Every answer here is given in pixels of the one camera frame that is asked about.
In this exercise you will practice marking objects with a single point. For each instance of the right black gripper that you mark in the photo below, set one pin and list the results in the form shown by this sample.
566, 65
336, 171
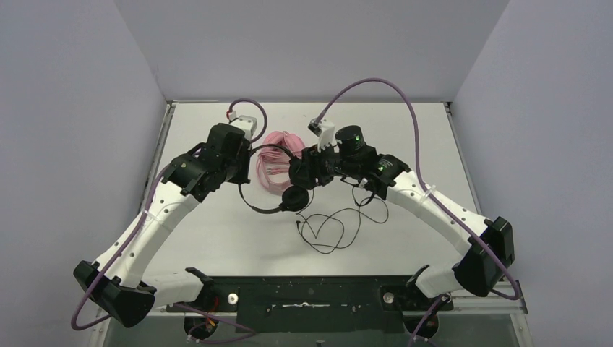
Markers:
311, 169

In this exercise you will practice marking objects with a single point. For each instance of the black on-ear headphones with cable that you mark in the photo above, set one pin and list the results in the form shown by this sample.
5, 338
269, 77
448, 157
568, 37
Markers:
296, 200

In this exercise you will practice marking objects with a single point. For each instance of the pink over-ear headphones with cable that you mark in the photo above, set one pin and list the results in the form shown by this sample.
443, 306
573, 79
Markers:
272, 161

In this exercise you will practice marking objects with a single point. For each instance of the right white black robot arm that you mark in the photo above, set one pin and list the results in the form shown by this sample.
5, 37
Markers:
485, 246

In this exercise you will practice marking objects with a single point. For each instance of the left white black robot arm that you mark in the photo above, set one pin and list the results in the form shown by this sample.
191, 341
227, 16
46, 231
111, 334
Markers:
163, 215

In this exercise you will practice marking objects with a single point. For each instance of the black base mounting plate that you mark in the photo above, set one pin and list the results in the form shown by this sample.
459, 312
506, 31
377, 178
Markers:
315, 321

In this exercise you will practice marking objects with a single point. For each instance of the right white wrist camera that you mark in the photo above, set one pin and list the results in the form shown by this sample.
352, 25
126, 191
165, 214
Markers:
325, 132

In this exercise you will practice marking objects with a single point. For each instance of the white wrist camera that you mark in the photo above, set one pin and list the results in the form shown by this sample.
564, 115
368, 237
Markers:
325, 132
247, 124

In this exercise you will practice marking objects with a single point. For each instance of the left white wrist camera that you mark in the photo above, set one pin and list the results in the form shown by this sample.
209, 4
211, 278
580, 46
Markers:
247, 124

